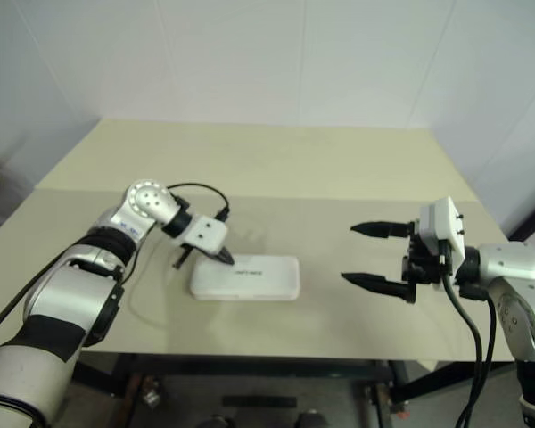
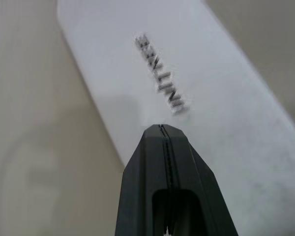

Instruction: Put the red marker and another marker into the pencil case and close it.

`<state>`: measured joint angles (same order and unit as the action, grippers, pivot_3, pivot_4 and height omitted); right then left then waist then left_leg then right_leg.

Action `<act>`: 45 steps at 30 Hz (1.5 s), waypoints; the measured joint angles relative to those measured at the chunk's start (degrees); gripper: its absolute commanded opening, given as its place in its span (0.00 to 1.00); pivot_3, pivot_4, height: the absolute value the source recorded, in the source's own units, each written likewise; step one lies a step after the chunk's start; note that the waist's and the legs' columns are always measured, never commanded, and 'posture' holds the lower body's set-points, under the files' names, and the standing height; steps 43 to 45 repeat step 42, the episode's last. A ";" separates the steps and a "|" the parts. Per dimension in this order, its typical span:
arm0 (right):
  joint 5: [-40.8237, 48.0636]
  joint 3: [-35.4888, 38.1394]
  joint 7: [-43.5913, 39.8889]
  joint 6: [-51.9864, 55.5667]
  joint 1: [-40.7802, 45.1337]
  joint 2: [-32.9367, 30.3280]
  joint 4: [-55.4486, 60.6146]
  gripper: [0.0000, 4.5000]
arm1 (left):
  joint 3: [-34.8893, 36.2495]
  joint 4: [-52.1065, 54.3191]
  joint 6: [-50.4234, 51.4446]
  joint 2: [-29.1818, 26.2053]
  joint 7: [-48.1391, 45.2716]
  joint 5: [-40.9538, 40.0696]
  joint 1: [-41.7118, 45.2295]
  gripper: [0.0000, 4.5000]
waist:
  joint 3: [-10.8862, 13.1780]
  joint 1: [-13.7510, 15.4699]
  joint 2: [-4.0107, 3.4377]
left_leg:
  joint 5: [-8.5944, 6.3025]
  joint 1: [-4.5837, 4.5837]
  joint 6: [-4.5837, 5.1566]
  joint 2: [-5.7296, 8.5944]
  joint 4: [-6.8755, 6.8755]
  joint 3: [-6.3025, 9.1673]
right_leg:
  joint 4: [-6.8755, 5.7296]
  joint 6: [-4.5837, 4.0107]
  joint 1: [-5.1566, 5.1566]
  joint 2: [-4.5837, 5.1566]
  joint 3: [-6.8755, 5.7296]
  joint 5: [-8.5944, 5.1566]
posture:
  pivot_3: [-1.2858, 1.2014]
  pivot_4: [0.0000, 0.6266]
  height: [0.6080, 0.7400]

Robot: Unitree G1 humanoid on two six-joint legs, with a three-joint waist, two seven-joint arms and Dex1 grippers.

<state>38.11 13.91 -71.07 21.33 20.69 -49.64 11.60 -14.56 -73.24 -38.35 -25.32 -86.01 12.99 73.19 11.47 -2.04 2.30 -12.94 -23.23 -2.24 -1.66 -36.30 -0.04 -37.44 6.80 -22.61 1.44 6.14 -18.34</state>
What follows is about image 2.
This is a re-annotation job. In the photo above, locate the white plastic pencil case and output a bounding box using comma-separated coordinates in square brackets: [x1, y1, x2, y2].
[56, 0, 295, 236]

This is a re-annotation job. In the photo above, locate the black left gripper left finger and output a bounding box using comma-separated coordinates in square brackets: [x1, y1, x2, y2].
[114, 124, 172, 236]

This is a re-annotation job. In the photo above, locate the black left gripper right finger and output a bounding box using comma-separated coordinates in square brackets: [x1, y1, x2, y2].
[161, 124, 233, 236]

